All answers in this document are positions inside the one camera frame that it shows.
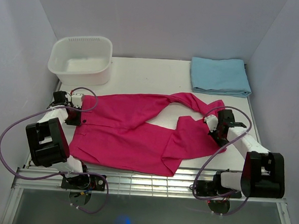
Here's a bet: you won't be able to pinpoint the pink trousers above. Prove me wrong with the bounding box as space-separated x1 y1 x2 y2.
69 93 223 177

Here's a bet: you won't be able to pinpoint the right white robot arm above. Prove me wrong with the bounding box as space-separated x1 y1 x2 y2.
204 109 285 199

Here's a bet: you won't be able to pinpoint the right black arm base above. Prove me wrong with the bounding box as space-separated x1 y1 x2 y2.
194 180 242 199

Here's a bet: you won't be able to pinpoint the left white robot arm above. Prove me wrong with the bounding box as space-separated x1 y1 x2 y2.
25 91 91 189

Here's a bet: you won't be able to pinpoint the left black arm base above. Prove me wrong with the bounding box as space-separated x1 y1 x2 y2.
61 175 106 191

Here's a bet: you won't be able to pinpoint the folded light blue trousers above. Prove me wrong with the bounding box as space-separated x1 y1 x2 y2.
190 57 251 98

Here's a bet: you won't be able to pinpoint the white plastic basket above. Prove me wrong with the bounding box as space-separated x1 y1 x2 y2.
48 36 113 87

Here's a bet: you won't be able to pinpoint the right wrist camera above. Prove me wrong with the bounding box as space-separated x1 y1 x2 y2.
204 114 218 132

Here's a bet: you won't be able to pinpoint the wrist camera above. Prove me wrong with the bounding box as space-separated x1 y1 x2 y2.
204 114 218 132
70 93 85 109

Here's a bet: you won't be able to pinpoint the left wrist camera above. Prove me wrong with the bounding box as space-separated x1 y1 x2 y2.
70 93 85 109

